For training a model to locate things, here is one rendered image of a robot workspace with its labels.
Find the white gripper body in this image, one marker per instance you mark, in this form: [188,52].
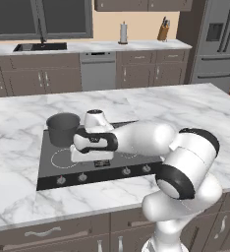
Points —
[92,156]

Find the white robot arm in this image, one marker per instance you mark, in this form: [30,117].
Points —
[143,139]

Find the round black hob knob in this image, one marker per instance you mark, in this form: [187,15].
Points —
[146,168]
[126,170]
[82,177]
[60,179]

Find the dark grey pot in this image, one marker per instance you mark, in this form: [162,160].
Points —
[63,133]

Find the black glass hob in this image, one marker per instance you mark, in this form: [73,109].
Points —
[48,170]

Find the wide brown drawer front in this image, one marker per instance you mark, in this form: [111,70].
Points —
[77,226]

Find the grey dishwasher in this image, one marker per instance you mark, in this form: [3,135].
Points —
[98,74]

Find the brown cupboard run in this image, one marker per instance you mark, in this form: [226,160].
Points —
[146,70]
[28,74]

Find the black sink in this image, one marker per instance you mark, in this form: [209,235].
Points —
[38,47]

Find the white paper towel roll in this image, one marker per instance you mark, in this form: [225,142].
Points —
[123,32]

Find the black tap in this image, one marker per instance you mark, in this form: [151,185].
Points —
[41,32]

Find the wooden knife block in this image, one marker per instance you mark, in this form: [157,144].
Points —
[163,32]

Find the grey framed window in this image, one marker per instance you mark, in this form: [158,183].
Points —
[18,16]

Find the grey fridge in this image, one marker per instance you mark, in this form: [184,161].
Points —
[218,46]

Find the brown wall cupboards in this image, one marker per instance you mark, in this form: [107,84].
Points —
[140,4]

